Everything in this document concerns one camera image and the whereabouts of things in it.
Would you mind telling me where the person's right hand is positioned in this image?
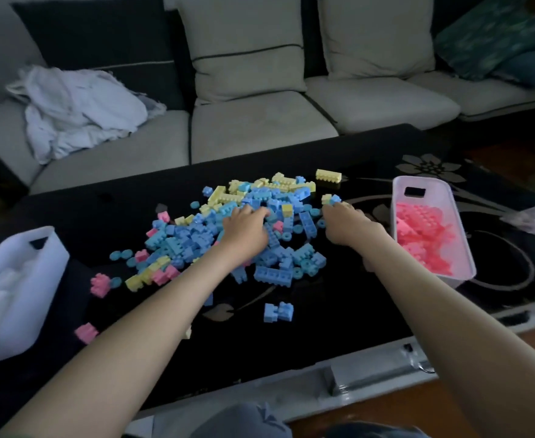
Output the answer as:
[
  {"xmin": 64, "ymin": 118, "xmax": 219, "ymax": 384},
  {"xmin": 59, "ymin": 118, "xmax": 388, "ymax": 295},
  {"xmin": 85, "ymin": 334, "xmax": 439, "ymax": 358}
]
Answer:
[{"xmin": 322, "ymin": 201, "xmax": 390, "ymax": 262}]

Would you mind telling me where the person's left hand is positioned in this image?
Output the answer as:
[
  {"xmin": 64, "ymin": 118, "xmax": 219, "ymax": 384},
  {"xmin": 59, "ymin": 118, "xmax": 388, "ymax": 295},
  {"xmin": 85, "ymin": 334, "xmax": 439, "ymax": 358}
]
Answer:
[{"xmin": 219, "ymin": 204, "xmax": 273, "ymax": 266}]

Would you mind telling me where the pile of colorful blocks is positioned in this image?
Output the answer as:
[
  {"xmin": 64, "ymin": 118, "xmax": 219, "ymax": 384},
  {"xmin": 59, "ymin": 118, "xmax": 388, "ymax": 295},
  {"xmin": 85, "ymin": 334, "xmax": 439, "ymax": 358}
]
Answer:
[{"xmin": 75, "ymin": 168, "xmax": 343, "ymax": 345}]

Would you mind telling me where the person's right forearm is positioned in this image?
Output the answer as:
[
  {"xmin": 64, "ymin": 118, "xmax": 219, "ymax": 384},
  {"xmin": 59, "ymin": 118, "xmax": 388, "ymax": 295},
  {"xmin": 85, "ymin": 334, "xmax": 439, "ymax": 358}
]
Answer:
[{"xmin": 362, "ymin": 232, "xmax": 535, "ymax": 438}]

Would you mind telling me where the person's left forearm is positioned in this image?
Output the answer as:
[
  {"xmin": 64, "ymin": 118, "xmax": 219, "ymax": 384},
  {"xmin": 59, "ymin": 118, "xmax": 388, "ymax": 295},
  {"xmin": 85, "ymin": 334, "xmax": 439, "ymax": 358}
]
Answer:
[{"xmin": 0, "ymin": 246, "xmax": 252, "ymax": 438}]

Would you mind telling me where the person's left leg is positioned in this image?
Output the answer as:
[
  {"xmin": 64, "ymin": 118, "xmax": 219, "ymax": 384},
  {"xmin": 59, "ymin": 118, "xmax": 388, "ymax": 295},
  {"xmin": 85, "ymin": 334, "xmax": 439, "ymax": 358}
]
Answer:
[{"xmin": 190, "ymin": 402, "xmax": 294, "ymax": 438}]

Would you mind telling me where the person's leg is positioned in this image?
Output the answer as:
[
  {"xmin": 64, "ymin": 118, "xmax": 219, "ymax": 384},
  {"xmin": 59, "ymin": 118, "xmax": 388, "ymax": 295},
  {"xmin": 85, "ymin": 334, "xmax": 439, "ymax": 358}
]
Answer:
[
  {"xmin": 322, "ymin": 422, "xmax": 432, "ymax": 438},
  {"xmin": 190, "ymin": 402, "xmax": 294, "ymax": 438}
]

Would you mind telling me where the person's right leg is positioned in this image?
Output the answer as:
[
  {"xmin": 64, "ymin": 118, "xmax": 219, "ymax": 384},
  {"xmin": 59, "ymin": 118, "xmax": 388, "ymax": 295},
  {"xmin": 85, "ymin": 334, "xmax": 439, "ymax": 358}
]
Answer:
[{"xmin": 322, "ymin": 422, "xmax": 432, "ymax": 438}]

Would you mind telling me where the black glass coffee table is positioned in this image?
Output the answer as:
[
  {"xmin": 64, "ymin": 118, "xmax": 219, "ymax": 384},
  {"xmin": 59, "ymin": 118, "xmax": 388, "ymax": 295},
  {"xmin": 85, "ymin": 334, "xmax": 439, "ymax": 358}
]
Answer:
[{"xmin": 0, "ymin": 123, "xmax": 535, "ymax": 438}]

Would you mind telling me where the grey sofa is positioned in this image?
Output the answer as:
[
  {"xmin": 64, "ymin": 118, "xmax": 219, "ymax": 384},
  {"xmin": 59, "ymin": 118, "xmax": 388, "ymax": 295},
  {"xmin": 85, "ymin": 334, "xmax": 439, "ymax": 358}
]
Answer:
[{"xmin": 0, "ymin": 0, "xmax": 535, "ymax": 195}]

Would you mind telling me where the beige back cushion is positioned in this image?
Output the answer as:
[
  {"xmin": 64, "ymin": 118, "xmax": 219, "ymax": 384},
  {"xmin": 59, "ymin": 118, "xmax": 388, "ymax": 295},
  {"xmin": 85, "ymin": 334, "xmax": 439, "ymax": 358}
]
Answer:
[
  {"xmin": 176, "ymin": 0, "xmax": 307, "ymax": 105},
  {"xmin": 315, "ymin": 0, "xmax": 436, "ymax": 80}
]

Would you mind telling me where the lavender plastic bag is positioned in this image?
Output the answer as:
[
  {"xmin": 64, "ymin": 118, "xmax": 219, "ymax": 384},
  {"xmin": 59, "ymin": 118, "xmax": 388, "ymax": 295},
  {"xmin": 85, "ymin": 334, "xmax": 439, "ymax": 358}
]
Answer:
[{"xmin": 500, "ymin": 204, "xmax": 535, "ymax": 235}]

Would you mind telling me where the crumpled white cloth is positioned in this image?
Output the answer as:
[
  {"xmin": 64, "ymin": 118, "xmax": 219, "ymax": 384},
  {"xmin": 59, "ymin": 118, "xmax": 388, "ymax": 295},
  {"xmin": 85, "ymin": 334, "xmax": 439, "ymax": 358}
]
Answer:
[{"xmin": 6, "ymin": 64, "xmax": 167, "ymax": 165}]

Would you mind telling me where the teal patterned cushion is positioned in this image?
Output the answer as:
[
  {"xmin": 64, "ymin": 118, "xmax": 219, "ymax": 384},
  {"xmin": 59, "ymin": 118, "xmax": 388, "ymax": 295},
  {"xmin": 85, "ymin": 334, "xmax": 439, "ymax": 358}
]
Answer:
[{"xmin": 433, "ymin": 0, "xmax": 535, "ymax": 82}]

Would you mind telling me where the blue cushion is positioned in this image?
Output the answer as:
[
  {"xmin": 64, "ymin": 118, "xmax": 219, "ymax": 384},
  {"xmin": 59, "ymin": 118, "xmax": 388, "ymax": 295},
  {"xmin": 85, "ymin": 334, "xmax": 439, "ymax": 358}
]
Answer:
[{"xmin": 491, "ymin": 49, "xmax": 535, "ymax": 89}]

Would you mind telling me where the dark back cushion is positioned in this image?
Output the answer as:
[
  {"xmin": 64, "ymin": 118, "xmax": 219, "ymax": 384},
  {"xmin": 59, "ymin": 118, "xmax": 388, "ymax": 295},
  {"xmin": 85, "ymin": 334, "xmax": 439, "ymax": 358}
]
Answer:
[{"xmin": 11, "ymin": 0, "xmax": 186, "ymax": 113}]

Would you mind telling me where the metal drawer handle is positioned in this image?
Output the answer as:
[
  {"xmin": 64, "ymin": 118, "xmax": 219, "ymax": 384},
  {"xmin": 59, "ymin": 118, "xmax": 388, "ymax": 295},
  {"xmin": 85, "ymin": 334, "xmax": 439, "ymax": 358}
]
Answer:
[{"xmin": 404, "ymin": 344, "xmax": 435, "ymax": 375}]

